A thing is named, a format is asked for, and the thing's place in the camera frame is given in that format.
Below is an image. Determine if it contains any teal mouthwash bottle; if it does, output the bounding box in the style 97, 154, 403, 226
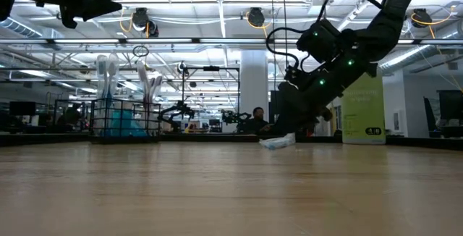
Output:
108, 109, 128, 138
124, 114, 148, 138

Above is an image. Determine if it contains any clear blue plastic packet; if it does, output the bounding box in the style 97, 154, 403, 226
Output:
258, 132, 297, 151

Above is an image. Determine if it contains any green wipes canister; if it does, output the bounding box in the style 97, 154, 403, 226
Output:
341, 72, 386, 146

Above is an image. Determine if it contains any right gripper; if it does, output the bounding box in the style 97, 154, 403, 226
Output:
278, 60, 357, 136

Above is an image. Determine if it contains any purple packaged toothbrush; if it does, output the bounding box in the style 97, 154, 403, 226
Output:
136, 62, 150, 132

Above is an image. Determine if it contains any black wire caddy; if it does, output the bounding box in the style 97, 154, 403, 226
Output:
89, 98, 163, 143

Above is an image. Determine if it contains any black ceiling cable reel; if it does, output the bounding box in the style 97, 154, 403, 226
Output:
132, 7, 160, 38
411, 7, 433, 29
247, 7, 267, 28

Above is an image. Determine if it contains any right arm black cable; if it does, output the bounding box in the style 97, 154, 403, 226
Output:
266, 0, 384, 70

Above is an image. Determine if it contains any black camera stand frame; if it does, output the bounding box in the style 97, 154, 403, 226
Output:
182, 65, 240, 135

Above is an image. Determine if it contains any person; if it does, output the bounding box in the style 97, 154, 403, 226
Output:
245, 106, 272, 135

